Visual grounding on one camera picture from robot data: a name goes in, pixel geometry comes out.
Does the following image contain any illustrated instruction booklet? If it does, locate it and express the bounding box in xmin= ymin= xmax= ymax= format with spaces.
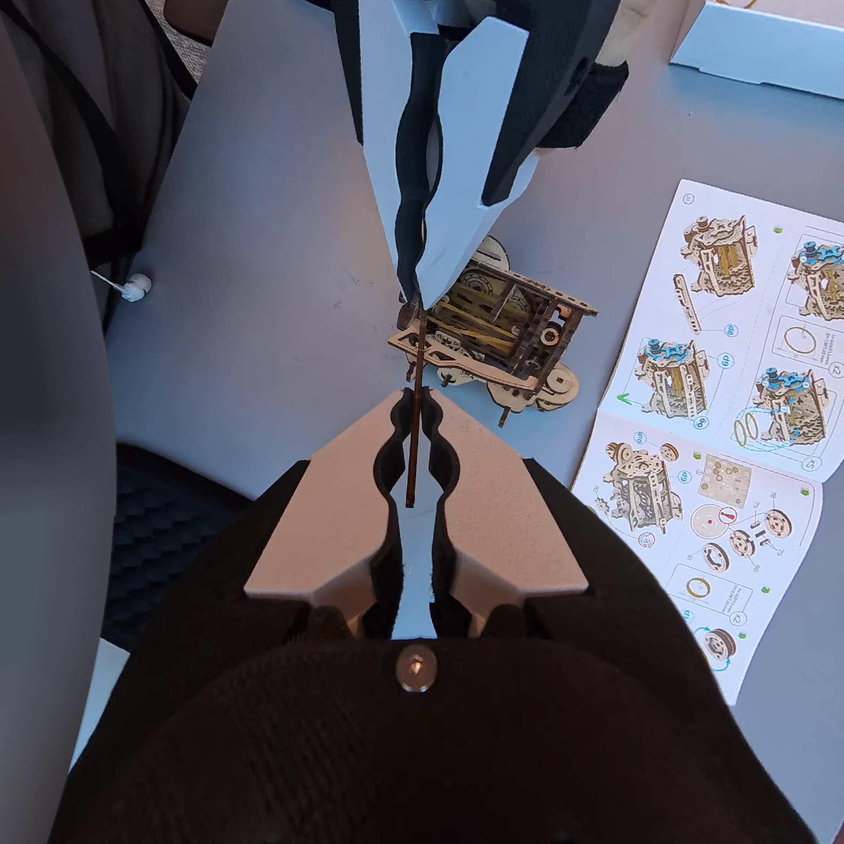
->
xmin=570 ymin=178 xmax=844 ymax=706

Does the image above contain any person's left hand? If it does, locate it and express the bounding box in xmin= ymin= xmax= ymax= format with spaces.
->
xmin=603 ymin=0 xmax=654 ymax=68

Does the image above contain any wooden mechanical model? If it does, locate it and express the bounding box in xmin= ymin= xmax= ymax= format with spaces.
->
xmin=388 ymin=236 xmax=600 ymax=429

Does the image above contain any black mesh office chair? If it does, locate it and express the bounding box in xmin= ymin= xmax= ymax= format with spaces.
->
xmin=105 ymin=443 xmax=255 ymax=655

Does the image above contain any thin dark wooden strip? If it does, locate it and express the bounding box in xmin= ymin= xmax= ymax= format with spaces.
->
xmin=405 ymin=309 xmax=427 ymax=509

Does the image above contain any white earbud with cable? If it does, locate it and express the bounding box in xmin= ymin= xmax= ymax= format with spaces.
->
xmin=91 ymin=269 xmax=153 ymax=303

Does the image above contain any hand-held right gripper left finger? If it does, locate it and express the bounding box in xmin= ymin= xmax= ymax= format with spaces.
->
xmin=244 ymin=388 xmax=415 ymax=639

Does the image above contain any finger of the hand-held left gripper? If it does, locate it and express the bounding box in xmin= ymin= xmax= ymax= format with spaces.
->
xmin=358 ymin=0 xmax=457 ymax=299
xmin=414 ymin=16 xmax=539 ymax=309

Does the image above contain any person's dark clothing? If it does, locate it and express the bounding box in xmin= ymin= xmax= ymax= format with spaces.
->
xmin=0 ymin=0 xmax=228 ymax=311

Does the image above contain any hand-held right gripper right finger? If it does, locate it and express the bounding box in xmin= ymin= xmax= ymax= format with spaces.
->
xmin=421 ymin=386 xmax=590 ymax=639

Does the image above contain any white cardboard box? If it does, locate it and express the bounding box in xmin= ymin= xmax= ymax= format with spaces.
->
xmin=669 ymin=0 xmax=844 ymax=101

